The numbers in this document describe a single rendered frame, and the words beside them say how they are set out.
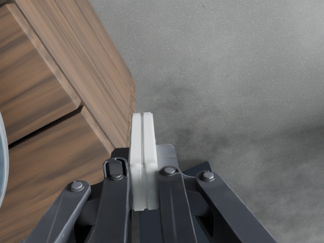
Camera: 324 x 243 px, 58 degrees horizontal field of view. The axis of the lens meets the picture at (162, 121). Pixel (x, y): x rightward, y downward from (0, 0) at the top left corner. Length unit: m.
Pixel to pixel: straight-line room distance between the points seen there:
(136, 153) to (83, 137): 0.11
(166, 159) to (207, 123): 0.50
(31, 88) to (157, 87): 0.39
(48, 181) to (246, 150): 0.52
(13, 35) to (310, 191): 0.77
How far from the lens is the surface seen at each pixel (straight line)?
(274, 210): 0.86
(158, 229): 0.61
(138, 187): 0.16
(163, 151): 0.17
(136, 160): 0.15
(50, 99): 0.26
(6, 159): 0.24
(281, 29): 0.65
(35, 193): 0.31
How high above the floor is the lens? 0.58
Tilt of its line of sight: 65 degrees down
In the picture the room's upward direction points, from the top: 170 degrees clockwise
